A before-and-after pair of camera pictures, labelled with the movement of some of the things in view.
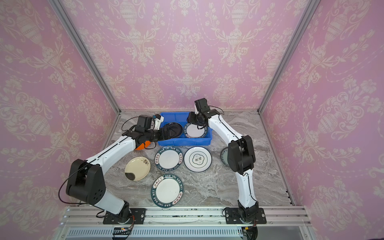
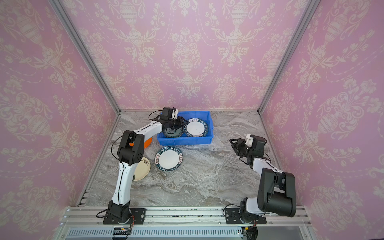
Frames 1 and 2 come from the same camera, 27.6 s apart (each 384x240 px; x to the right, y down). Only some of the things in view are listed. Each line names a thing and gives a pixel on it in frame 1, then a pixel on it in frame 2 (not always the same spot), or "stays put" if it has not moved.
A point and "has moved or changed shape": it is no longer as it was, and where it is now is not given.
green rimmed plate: (168, 158) stays put
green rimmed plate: (166, 191) -> (195, 127)
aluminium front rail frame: (184, 223) stays put
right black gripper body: (193, 119) -> (243, 147)
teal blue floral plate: (224, 156) has moved or changed shape
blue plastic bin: (181, 118) stays put
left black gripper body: (154, 135) -> (176, 123)
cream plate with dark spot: (137, 168) stays put
